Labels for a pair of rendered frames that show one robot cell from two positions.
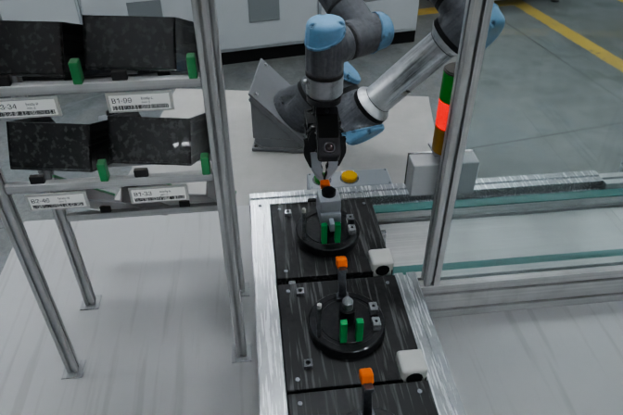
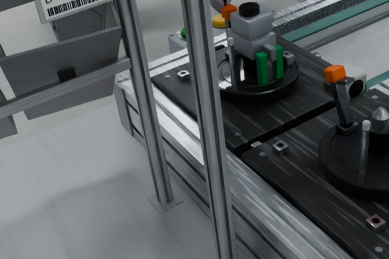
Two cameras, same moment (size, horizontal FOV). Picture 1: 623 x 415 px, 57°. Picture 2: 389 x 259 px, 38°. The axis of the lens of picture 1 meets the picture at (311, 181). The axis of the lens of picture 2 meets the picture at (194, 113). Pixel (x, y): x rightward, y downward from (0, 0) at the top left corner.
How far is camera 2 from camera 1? 56 cm
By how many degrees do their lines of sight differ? 16
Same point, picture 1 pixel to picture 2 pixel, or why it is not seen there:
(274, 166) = not seen: hidden behind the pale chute
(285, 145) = not seen: hidden behind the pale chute
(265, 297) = (232, 177)
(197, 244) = (63, 172)
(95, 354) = not seen: outside the picture
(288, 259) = (230, 121)
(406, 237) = (333, 60)
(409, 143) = not seen: outside the picture
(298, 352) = (345, 217)
